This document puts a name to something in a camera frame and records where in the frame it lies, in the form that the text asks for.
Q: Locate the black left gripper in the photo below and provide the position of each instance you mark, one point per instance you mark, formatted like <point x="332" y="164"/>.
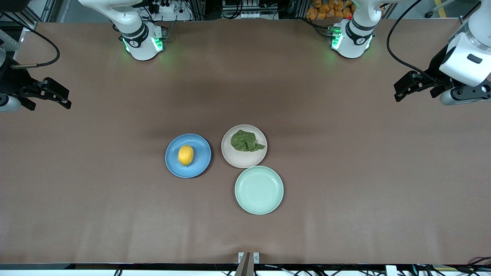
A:
<point x="438" y="70"/>

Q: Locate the white power strip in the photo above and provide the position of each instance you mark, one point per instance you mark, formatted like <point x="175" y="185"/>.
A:
<point x="168" y="15"/>

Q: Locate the beige plate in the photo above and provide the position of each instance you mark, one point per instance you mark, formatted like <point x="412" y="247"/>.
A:
<point x="245" y="159"/>

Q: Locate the pale green plate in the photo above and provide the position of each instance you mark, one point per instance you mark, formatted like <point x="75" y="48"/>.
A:
<point x="259" y="190"/>

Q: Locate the green lettuce leaf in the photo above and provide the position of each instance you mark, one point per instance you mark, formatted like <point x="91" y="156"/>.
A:
<point x="243" y="141"/>

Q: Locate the blue plate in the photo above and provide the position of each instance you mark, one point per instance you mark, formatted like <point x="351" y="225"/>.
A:
<point x="201" y="165"/>

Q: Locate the white electronic device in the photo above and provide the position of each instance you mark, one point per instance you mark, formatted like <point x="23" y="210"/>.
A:
<point x="249" y="9"/>

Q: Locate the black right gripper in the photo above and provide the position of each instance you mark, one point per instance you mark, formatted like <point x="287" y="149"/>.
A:
<point x="12" y="82"/>

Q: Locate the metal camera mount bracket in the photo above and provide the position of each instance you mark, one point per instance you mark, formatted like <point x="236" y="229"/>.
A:
<point x="248" y="262"/>

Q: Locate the bag of orange items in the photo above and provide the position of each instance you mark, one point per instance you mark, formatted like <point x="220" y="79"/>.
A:
<point x="326" y="9"/>

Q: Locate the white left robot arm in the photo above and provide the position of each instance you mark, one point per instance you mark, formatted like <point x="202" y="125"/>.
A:
<point x="353" y="36"/>

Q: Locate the aluminium frame profile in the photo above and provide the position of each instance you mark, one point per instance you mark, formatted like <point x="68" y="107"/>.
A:
<point x="38" y="13"/>
<point x="470" y="9"/>

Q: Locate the yellow lemon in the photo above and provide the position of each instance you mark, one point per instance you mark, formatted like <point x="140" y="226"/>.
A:
<point x="186" y="155"/>

